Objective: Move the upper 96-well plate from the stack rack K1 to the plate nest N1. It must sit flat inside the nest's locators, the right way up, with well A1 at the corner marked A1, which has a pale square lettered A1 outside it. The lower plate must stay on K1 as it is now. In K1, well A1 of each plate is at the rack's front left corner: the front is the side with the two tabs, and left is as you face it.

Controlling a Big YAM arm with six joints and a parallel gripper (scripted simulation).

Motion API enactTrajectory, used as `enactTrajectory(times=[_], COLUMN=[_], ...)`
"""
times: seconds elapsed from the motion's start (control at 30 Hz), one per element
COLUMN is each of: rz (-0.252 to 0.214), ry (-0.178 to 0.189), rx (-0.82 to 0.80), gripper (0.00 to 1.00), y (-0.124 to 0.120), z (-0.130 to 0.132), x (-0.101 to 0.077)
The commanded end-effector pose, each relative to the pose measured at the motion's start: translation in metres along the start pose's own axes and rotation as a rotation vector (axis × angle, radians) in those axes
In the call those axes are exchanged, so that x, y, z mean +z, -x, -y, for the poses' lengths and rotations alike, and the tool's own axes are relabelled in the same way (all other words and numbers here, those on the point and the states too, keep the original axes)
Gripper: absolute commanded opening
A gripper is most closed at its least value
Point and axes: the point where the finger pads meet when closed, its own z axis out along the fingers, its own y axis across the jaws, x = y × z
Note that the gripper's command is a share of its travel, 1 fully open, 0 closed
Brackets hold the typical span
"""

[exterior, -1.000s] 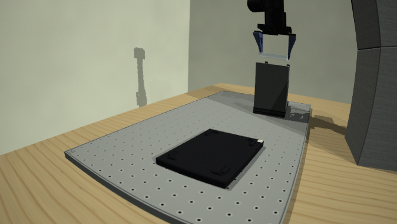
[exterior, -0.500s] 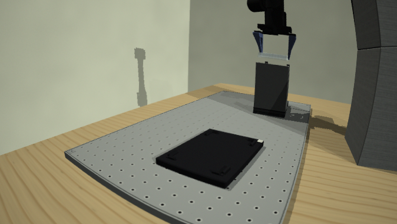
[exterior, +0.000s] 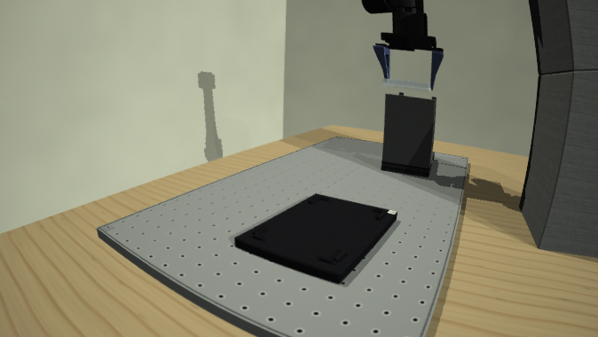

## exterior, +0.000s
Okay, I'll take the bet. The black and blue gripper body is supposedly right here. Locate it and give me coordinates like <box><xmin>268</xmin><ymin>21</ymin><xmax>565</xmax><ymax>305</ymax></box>
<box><xmin>375</xmin><ymin>7</ymin><xmax>444</xmax><ymax>52</ymax></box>

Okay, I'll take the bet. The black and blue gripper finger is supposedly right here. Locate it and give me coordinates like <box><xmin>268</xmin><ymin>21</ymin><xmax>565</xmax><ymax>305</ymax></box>
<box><xmin>430</xmin><ymin>51</ymin><xmax>444</xmax><ymax>90</ymax></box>
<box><xmin>374</xmin><ymin>45</ymin><xmax>390</xmax><ymax>79</ymax></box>

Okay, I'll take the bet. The white well plate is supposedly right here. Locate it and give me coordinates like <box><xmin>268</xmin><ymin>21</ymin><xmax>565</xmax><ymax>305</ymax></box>
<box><xmin>382</xmin><ymin>78</ymin><xmax>431</xmax><ymax>92</ymax></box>

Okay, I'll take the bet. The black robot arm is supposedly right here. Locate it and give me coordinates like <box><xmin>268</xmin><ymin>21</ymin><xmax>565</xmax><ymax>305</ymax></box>
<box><xmin>362</xmin><ymin>0</ymin><xmax>428</xmax><ymax>36</ymax></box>

